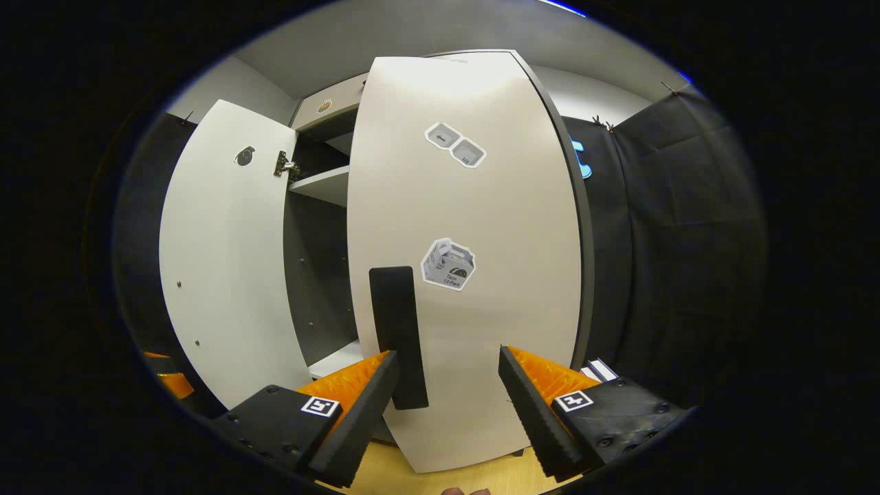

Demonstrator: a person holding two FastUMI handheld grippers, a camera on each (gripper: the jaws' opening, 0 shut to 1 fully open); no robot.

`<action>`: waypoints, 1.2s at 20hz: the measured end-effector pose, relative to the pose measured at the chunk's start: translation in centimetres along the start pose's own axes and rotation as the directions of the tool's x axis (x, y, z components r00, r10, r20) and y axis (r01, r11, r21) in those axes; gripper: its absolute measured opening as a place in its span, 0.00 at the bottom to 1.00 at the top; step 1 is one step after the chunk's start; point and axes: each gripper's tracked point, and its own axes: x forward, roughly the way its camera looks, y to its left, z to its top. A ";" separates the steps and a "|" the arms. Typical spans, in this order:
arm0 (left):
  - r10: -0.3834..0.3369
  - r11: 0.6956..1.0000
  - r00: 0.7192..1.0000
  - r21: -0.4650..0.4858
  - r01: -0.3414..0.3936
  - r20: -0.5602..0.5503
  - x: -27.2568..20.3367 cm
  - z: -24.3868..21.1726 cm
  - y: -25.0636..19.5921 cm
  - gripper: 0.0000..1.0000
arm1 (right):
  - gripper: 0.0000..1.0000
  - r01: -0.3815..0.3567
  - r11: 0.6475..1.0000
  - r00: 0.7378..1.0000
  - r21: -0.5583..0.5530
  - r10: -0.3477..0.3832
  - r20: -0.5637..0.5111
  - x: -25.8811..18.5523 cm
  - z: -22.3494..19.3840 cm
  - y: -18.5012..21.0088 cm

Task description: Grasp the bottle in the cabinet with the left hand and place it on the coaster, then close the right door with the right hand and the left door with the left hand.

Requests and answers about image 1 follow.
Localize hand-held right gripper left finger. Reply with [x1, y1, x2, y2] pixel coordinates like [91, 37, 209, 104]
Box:
[208, 350, 400, 490]

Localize white and grey cabinet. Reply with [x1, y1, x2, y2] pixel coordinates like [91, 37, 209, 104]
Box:
[281, 49, 596, 383]

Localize metal door hinge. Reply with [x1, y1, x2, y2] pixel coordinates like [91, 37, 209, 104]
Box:
[273, 151, 304, 182]

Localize black backdrop cloth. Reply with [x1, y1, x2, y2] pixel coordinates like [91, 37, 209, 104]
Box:
[112, 81, 769, 408]

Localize white cabinet shelf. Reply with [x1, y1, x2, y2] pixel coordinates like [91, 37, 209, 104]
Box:
[307, 338, 366, 381]
[288, 164, 352, 208]

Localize black door handle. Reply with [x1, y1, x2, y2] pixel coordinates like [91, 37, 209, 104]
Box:
[368, 265, 430, 412]

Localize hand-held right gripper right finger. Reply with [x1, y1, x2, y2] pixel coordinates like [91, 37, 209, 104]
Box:
[498, 344, 690, 483]

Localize long ceiling light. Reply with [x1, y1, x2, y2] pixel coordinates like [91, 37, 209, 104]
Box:
[535, 0, 587, 19]

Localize white cabinet door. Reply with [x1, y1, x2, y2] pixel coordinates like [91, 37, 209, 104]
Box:
[159, 99, 314, 412]
[345, 49, 585, 474]

